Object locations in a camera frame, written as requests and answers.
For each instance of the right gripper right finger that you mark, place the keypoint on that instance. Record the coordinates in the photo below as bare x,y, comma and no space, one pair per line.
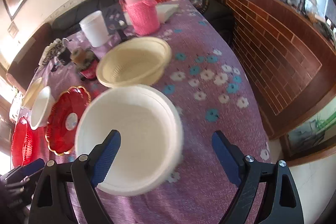
280,201

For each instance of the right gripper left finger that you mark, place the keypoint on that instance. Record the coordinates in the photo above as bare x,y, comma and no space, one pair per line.
51,202

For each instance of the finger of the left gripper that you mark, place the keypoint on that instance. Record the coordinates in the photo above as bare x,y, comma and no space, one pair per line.
22,175

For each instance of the red scalloped plate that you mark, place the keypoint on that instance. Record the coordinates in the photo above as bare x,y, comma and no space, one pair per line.
27,145

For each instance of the small white bowl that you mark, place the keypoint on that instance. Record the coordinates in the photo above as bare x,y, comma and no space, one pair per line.
41,108

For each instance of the red gold-rimmed plate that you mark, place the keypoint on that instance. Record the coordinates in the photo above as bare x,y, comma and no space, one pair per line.
64,118

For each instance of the small beige bowl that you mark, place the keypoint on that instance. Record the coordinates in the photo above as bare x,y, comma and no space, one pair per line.
32,93

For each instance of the large white foam bowl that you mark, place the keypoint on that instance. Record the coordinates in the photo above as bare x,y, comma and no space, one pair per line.
151,137

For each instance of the large beige fibre bowl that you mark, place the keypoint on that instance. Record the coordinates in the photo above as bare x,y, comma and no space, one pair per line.
136,61

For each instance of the maroon armchair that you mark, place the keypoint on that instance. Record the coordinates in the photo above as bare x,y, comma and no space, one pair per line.
22,69

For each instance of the leopard print pouch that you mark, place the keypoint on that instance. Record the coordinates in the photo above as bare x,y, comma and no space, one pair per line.
50,52

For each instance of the dark jar with red label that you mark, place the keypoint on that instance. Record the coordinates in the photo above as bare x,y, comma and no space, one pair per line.
85,62

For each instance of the purple floral tablecloth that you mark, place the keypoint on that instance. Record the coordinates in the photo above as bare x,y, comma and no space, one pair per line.
208,86

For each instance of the white plastic jar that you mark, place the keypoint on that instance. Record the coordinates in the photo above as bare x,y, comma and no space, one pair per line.
95,29

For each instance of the black perforated card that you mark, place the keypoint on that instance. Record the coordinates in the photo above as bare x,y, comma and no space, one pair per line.
114,18

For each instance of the white tissue box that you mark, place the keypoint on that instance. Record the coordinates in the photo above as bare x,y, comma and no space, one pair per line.
165,11

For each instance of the black device with cables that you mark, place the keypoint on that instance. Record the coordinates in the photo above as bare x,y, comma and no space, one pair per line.
63,54

